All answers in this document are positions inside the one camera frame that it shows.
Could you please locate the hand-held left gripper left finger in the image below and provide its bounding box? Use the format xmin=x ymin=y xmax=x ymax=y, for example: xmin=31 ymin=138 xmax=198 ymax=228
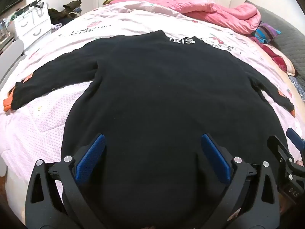
xmin=25 ymin=134 xmax=106 ymax=229

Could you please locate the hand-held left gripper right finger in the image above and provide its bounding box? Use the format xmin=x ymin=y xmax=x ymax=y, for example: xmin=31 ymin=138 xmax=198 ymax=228
xmin=201 ymin=134 xmax=280 ymax=229

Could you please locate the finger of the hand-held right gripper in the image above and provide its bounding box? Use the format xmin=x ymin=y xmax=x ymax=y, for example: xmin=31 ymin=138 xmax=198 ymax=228
xmin=267 ymin=135 xmax=295 ymax=173
xmin=287 ymin=127 xmax=305 ymax=153

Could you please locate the black sweater with orange cuffs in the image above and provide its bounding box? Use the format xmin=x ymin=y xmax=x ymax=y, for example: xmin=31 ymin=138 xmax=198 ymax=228
xmin=3 ymin=30 xmax=296 ymax=229

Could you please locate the pile of dark clothes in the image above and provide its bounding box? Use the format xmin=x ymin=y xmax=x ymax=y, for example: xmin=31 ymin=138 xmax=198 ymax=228
xmin=48 ymin=1 xmax=83 ymax=25

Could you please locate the blue patterned cloth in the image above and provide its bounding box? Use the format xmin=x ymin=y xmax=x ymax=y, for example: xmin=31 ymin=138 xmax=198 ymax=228
xmin=288 ymin=75 xmax=305 ymax=101

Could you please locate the pink printed bedsheet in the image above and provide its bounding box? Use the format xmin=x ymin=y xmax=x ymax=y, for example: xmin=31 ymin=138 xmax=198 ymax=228
xmin=0 ymin=1 xmax=305 ymax=220

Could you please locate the tan blanket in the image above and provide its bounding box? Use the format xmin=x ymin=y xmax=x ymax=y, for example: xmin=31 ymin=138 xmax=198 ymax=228
xmin=261 ymin=44 xmax=305 ymax=115

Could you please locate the red pillow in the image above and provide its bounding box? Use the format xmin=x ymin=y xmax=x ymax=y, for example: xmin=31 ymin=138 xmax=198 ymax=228
xmin=258 ymin=42 xmax=298 ymax=75

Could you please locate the striped purple pillow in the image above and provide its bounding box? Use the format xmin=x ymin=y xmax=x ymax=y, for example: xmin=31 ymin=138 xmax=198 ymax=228
xmin=254 ymin=21 xmax=282 ymax=44

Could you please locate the grey quilted headboard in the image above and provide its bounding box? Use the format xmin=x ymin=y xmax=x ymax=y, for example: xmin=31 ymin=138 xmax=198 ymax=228
xmin=245 ymin=0 xmax=305 ymax=86

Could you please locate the grey chair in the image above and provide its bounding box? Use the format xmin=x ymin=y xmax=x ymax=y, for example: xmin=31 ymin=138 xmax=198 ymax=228
xmin=0 ymin=39 xmax=26 ymax=86

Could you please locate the white drawer cabinet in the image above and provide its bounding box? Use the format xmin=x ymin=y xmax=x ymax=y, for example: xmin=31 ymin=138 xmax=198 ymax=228
xmin=13 ymin=2 xmax=51 ymax=49

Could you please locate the pink quilt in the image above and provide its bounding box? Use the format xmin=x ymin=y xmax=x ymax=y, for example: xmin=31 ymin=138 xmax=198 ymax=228
xmin=108 ymin=0 xmax=260 ymax=35

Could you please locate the desk clutter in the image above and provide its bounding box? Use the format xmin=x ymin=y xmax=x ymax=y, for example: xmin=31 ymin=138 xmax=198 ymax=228
xmin=0 ymin=17 xmax=15 ymax=43

